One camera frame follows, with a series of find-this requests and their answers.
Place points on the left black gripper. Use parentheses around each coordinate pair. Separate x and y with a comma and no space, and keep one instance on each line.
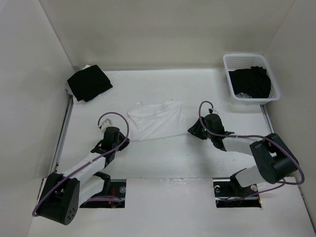
(125,142)

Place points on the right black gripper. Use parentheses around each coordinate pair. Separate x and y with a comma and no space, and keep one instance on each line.
(195,130)

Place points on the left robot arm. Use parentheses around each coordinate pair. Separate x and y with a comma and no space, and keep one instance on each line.
(64,193)

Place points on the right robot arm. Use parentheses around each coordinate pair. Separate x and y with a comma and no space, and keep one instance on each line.
(273,159)

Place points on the folded black tank top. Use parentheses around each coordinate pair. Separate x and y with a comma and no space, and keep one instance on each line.
(89,83)

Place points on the black tank top in basket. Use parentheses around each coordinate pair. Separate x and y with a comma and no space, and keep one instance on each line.
(254,81)

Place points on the grey garment in basket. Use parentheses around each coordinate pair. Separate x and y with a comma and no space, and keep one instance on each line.
(243,96)

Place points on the white plastic laundry basket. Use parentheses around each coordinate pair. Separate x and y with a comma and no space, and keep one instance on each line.
(237,61)

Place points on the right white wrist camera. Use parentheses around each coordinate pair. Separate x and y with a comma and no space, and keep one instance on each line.
(213,111)

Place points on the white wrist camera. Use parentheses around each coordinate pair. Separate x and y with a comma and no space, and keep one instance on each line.
(105,124)
(213,111)

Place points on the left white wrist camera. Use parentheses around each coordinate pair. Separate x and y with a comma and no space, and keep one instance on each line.
(105,124)

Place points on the right aluminium table rail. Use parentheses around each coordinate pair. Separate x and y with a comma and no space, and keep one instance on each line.
(267,119)

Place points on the aluminium table rail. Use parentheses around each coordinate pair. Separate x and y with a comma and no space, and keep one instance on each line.
(267,119)
(51,163)

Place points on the left aluminium table rail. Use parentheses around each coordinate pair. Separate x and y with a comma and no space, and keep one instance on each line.
(51,163)

